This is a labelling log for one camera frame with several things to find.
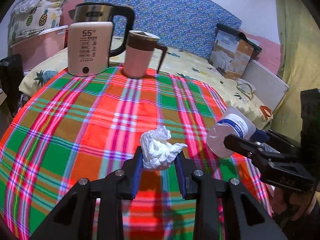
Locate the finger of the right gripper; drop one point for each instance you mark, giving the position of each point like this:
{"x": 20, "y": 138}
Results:
{"x": 255, "y": 152}
{"x": 274, "y": 139}

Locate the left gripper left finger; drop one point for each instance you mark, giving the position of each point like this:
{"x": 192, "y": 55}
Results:
{"x": 73, "y": 215}

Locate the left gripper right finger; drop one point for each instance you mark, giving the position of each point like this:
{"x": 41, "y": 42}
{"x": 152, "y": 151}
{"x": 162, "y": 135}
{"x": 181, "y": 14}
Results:
{"x": 244, "y": 217}

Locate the white yogurt bottle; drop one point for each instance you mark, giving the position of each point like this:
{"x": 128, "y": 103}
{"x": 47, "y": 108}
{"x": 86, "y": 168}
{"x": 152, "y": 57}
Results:
{"x": 233, "y": 122}

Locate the white tissue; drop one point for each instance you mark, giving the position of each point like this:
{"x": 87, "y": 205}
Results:
{"x": 158, "y": 152}

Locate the person's right hand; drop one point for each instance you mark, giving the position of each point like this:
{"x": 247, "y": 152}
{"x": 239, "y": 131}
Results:
{"x": 290, "y": 206}

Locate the white board panel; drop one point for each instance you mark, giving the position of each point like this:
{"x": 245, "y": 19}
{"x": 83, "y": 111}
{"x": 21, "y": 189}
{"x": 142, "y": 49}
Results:
{"x": 269, "y": 88}

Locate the olive green curtain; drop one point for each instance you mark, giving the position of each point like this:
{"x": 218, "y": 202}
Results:
{"x": 299, "y": 64}

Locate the bedding product box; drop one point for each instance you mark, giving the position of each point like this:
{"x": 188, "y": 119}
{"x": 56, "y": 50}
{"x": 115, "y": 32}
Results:
{"x": 230, "y": 55}

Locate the plaid colourful tablecloth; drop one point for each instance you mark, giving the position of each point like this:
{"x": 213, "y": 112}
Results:
{"x": 76, "y": 127}

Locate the black cloth on box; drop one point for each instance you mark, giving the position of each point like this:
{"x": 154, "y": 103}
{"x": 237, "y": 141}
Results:
{"x": 238, "y": 34}

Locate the blue dotted headboard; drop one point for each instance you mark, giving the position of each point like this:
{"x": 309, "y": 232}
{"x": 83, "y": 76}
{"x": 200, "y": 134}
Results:
{"x": 188, "y": 25}

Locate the pink mug with brown lid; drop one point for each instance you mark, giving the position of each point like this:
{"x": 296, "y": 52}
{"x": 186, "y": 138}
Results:
{"x": 140, "y": 46}

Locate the black bag by fridge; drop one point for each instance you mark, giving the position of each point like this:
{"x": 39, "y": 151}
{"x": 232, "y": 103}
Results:
{"x": 12, "y": 75}

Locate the pink storage box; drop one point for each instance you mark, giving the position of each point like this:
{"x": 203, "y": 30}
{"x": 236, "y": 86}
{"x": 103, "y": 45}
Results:
{"x": 37, "y": 48}

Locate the white electric kettle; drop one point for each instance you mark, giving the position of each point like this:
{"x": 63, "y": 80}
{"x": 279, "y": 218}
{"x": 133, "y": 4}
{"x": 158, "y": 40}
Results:
{"x": 90, "y": 36}

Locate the pineapple print bedding bundle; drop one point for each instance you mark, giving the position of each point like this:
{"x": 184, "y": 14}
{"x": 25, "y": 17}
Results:
{"x": 30, "y": 17}

